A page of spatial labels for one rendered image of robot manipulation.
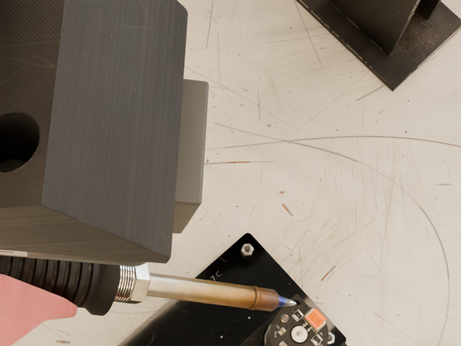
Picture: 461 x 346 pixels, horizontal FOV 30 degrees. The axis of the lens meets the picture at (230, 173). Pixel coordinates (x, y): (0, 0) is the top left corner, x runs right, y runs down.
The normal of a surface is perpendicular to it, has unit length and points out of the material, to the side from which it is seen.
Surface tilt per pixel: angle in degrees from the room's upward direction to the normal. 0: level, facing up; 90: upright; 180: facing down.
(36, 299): 84
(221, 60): 0
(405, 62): 0
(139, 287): 39
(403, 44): 0
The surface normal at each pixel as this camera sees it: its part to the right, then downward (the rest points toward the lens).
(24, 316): 1.00, 0.04
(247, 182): 0.04, -0.29
